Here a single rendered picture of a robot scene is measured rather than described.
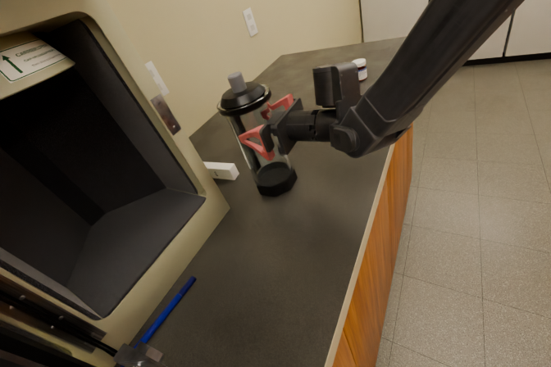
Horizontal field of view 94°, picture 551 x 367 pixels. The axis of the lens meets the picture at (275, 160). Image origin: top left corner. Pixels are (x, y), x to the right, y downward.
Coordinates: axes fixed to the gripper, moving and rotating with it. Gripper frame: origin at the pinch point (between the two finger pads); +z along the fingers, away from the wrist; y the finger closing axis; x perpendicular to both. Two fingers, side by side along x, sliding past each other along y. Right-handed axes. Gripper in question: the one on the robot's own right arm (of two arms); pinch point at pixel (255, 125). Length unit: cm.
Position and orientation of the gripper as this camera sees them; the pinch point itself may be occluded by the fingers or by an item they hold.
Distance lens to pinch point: 53.8
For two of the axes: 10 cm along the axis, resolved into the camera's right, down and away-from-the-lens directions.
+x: 3.0, 7.7, 5.7
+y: -4.6, 6.4, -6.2
